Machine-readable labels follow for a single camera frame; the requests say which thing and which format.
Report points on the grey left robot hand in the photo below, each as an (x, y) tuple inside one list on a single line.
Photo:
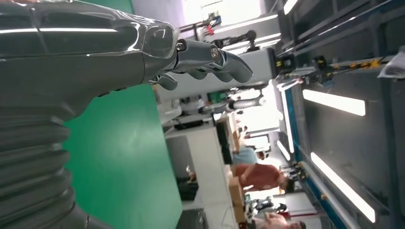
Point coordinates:
[(79, 57)]

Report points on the silver metal cylinder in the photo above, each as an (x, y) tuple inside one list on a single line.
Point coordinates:
[(240, 104)]

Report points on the white desk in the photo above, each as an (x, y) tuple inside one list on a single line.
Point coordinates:
[(208, 164)]

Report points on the black monitor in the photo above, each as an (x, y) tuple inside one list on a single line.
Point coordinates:
[(224, 142)]

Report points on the person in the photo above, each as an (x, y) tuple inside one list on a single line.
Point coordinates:
[(245, 156), (275, 221), (256, 177)]

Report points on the brown cardboard box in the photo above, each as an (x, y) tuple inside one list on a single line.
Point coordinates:
[(235, 191)]

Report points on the long ceiling light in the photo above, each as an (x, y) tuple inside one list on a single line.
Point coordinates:
[(283, 150), (343, 186), (289, 5), (333, 101)]

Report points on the overhead metal rail rig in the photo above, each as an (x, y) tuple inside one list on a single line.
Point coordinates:
[(322, 68)]

